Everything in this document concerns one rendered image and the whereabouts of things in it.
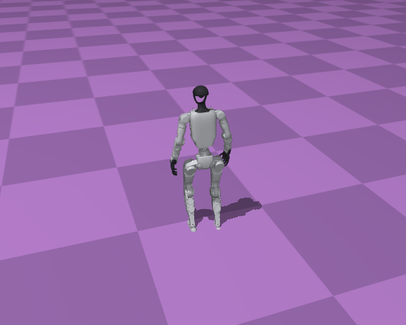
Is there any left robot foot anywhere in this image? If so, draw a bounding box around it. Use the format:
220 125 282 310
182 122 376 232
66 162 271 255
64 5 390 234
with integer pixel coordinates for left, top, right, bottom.
187 220 197 232

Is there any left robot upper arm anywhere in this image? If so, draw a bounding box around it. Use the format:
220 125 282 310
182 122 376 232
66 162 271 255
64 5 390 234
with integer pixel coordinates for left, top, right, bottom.
176 112 191 146

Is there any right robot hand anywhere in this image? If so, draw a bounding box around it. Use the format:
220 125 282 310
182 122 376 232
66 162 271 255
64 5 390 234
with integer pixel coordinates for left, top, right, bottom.
219 150 231 167

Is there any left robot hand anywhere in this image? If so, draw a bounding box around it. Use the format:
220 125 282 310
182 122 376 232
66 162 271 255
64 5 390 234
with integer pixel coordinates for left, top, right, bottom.
170 159 177 175

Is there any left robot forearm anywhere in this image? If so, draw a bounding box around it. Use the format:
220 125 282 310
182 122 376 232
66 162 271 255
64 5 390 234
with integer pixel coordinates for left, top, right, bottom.
171 137 181 162

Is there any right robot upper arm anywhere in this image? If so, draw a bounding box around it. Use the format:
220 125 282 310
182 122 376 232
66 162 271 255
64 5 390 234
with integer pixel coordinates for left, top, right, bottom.
215 110 231 139

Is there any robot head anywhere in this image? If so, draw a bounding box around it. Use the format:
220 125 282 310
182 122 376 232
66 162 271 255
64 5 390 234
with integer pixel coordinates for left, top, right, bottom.
193 85 210 113

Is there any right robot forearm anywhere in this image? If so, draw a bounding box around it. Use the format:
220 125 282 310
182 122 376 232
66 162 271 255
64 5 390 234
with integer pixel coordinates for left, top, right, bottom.
223 136 232 153

